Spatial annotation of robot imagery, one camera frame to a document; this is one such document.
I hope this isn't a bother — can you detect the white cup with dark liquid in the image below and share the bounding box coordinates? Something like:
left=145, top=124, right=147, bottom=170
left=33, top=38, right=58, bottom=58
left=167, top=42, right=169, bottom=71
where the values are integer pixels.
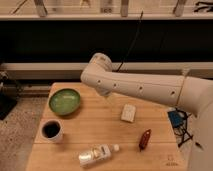
left=41, top=120, right=63, bottom=143

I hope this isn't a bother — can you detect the white rectangular sponge block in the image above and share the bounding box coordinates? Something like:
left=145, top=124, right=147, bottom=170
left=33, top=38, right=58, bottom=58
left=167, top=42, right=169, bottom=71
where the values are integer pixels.
left=121, top=104, right=136, bottom=123

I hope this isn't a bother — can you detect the green ceramic bowl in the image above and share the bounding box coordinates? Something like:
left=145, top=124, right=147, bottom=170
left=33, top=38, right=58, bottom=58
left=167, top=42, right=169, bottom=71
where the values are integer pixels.
left=48, top=88, right=81, bottom=116

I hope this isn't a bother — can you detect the black floor cable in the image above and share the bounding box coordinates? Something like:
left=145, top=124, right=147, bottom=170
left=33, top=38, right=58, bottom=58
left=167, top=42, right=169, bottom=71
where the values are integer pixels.
left=173, top=108, right=194, bottom=148

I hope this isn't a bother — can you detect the black hanging cable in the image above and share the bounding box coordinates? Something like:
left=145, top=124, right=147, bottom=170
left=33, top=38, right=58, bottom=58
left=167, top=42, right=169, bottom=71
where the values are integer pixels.
left=114, top=10, right=145, bottom=73

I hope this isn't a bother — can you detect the dark red chili pepper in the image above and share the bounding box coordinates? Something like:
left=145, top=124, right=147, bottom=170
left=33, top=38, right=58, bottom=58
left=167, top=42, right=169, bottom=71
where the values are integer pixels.
left=139, top=129, right=151, bottom=150

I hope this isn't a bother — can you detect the clear plastic bottle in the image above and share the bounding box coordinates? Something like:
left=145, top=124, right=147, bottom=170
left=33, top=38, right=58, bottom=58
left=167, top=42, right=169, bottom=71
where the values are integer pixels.
left=78, top=144, right=120, bottom=167

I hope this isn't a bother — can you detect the black equipment at left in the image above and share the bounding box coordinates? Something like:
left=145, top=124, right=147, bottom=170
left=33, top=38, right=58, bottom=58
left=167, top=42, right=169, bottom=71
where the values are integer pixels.
left=0, top=71, right=22, bottom=120

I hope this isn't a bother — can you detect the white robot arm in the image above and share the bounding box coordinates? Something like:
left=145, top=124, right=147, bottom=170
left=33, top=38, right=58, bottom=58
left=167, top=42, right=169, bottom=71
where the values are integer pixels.
left=80, top=53, right=213, bottom=171

